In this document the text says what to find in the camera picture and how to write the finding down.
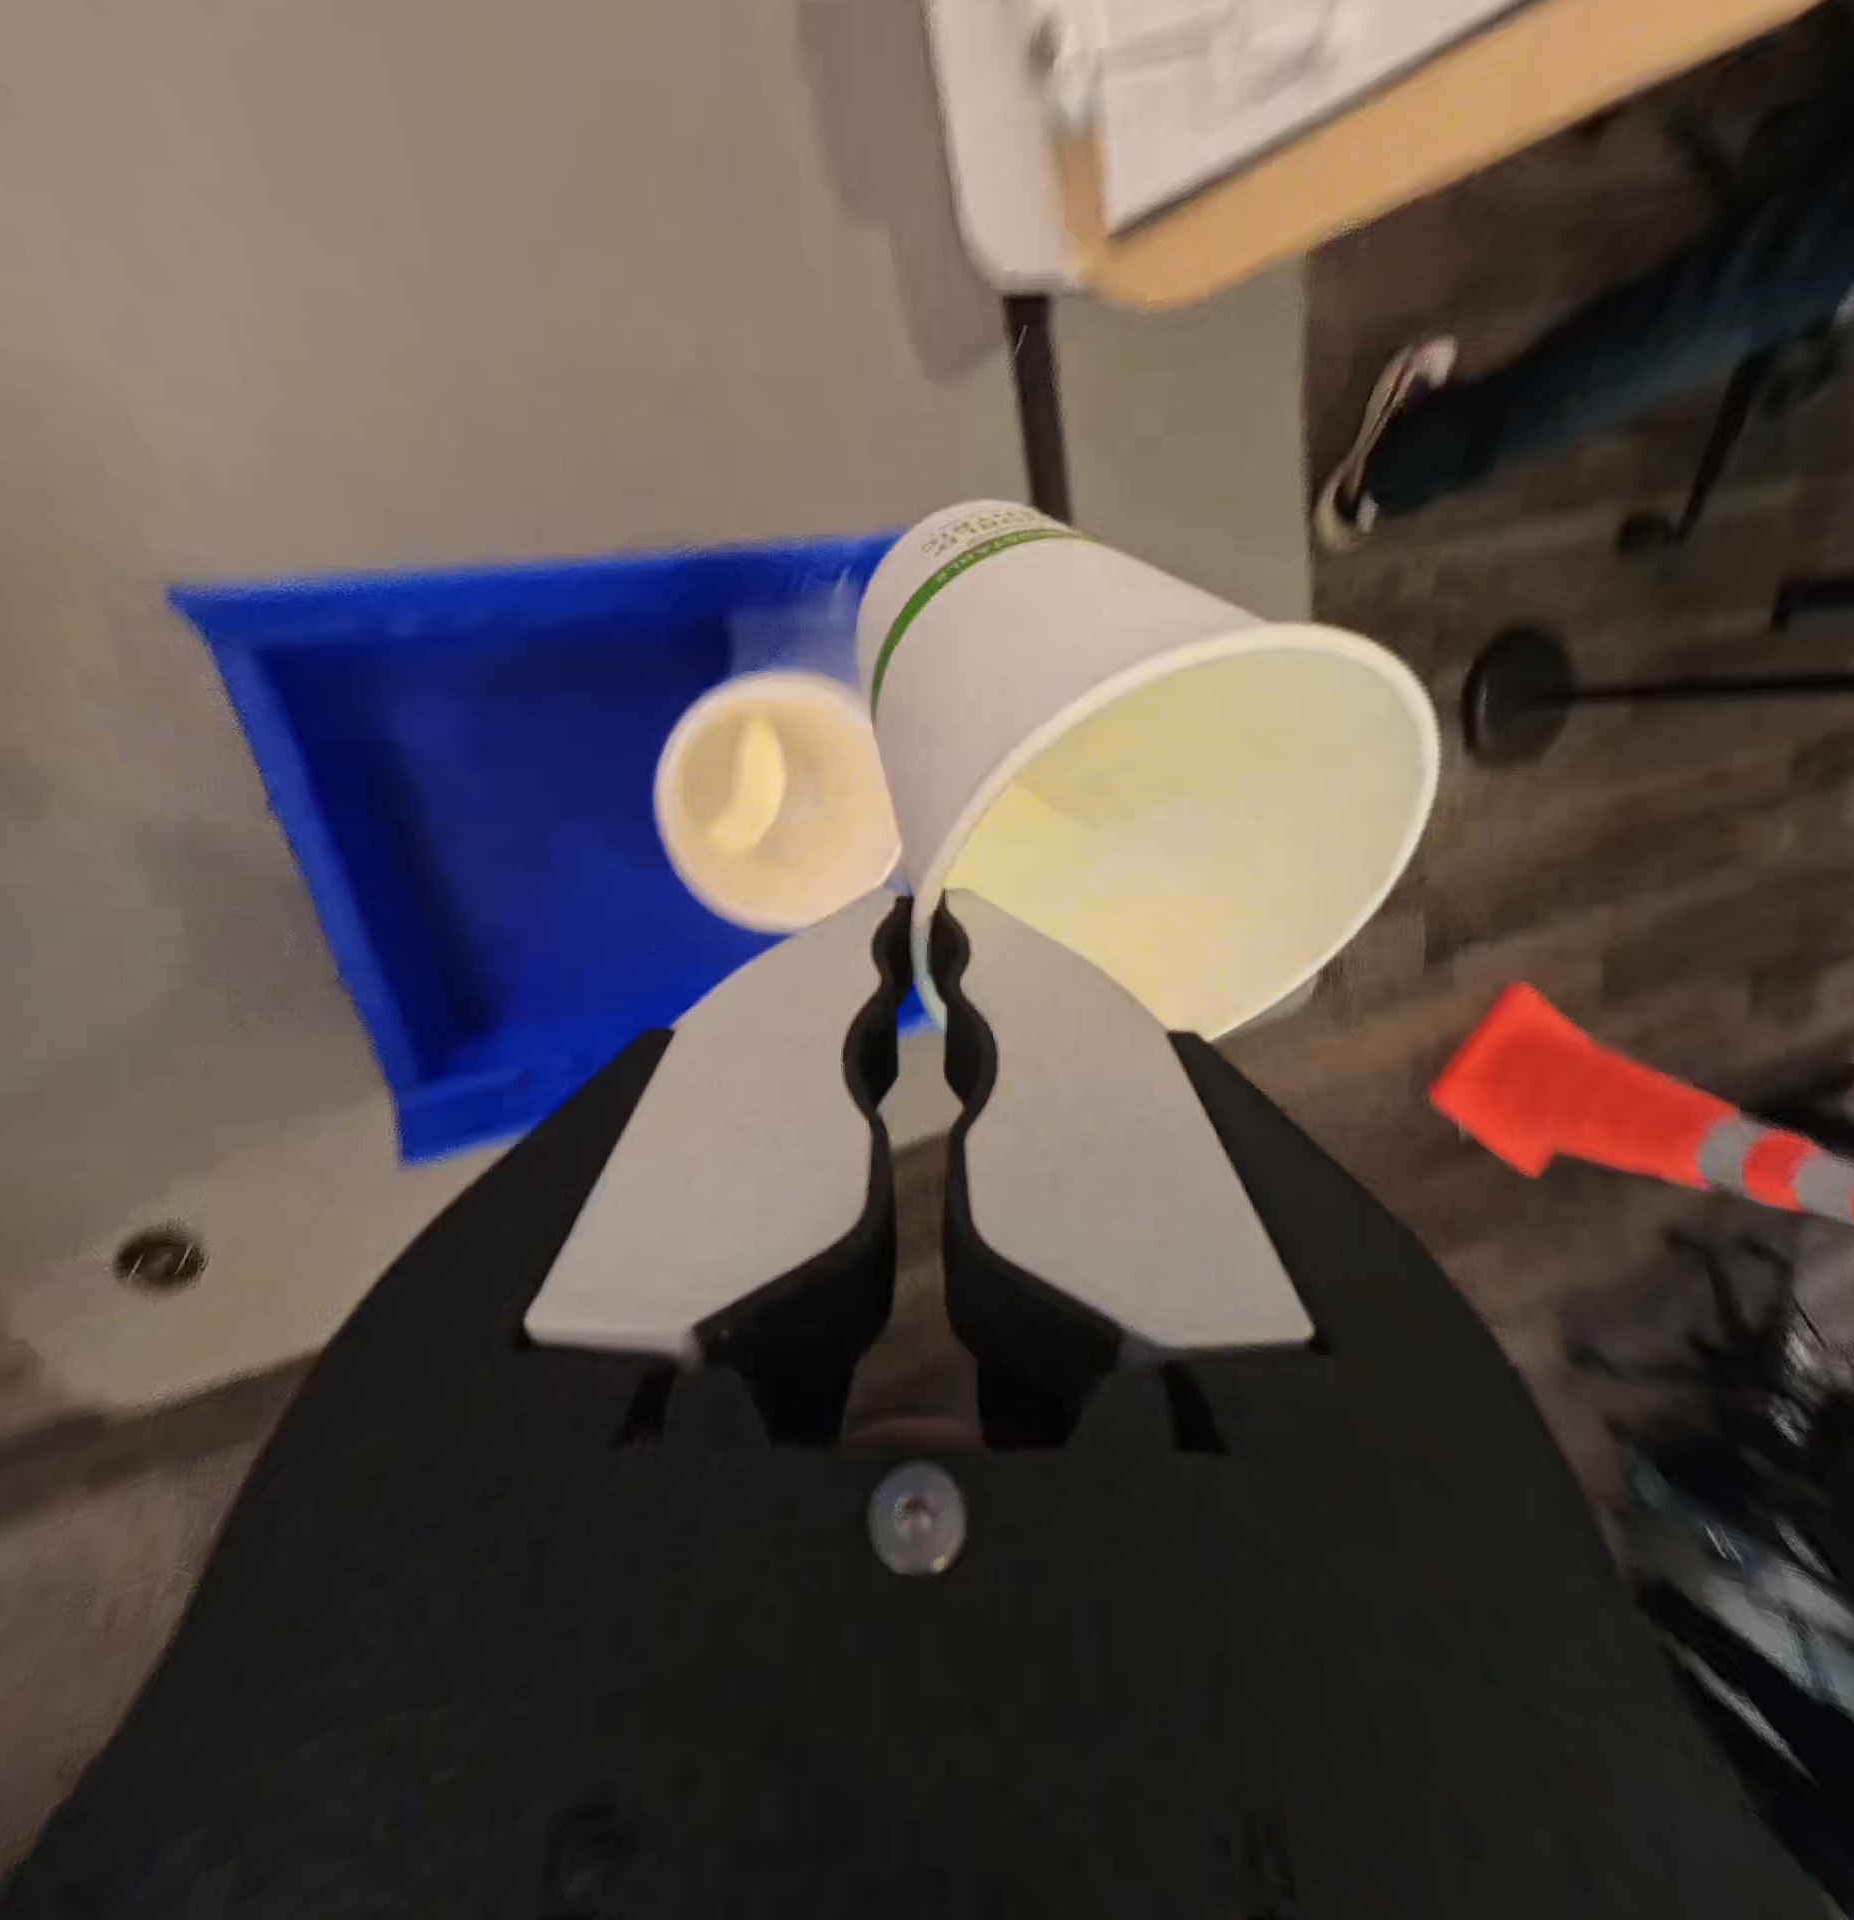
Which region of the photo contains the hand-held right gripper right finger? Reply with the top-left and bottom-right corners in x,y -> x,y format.
923,887 -> 1319,1448

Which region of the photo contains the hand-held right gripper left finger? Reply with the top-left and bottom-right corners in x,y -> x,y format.
520,891 -> 910,1448

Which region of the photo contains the stack of white paper cups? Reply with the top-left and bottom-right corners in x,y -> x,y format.
653,667 -> 900,934

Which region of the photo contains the blue plastic bin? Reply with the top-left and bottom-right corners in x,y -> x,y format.
163,526 -> 933,1166

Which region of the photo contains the white paper cup green band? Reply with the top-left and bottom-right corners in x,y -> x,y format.
855,496 -> 1442,1039

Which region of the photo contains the orange traffic cone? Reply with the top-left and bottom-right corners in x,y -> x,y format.
1434,988 -> 1854,1235

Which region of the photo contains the black pole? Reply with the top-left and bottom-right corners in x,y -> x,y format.
1467,630 -> 1854,768

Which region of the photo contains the dark bag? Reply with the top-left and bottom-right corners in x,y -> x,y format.
1566,1223 -> 1854,1844

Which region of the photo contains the white board stand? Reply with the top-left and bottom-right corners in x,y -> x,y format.
923,0 -> 1093,298

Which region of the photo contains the wooden instruction board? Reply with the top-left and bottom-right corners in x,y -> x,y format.
1055,0 -> 1832,313

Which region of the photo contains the dark table cable cover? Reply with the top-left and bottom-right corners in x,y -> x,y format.
999,288 -> 1076,521

